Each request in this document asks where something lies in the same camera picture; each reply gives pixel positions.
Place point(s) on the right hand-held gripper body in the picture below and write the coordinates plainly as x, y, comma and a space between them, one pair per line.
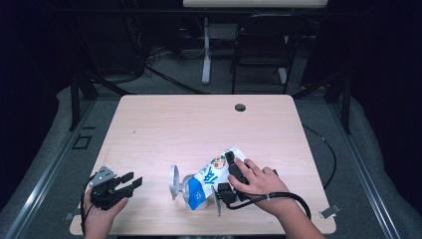
229, 194

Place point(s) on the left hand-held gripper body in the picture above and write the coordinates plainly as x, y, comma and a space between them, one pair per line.
104, 191

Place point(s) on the white and blue printed bag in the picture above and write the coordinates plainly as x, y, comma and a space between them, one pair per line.
207, 177

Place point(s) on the person's left hand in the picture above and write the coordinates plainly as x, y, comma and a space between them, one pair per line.
99, 220

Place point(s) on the person's right hand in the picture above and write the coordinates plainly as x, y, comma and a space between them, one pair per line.
265, 182

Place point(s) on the black metal stand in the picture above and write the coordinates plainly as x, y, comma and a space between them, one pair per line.
346, 99
75, 99

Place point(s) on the white desk with legs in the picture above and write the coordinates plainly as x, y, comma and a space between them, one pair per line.
206, 49

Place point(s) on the black chair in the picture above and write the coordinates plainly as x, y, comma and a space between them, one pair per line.
265, 46

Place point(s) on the black floor socket frame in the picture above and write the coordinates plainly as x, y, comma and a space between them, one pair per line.
82, 142

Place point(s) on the aluminium floor rail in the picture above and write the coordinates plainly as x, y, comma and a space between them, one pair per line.
361, 166
49, 172

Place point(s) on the small metal bracket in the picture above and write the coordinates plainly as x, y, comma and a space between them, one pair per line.
330, 211

